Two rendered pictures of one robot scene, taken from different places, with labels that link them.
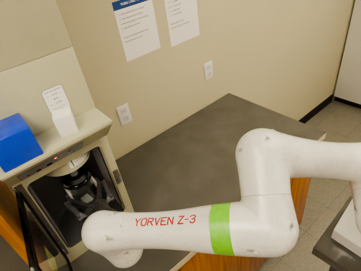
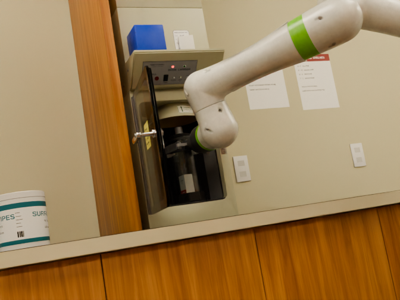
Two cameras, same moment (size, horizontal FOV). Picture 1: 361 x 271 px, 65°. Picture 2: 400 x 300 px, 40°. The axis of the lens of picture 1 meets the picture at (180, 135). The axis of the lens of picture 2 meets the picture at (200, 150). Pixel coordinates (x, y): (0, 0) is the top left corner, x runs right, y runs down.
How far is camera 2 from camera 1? 1.51 m
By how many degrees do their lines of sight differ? 48
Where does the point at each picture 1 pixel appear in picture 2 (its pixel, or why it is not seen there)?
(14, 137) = (152, 27)
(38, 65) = (176, 12)
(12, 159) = (145, 43)
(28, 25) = not seen: outside the picture
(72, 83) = (196, 33)
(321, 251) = not seen: outside the picture
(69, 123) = (189, 42)
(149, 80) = (275, 138)
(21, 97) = not seen: hidden behind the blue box
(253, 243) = (318, 11)
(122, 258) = (216, 112)
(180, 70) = (316, 141)
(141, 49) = (266, 102)
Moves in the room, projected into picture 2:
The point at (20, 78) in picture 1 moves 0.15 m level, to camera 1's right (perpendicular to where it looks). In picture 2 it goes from (162, 15) to (203, 5)
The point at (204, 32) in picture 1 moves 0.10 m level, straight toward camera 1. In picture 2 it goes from (346, 106) to (344, 103)
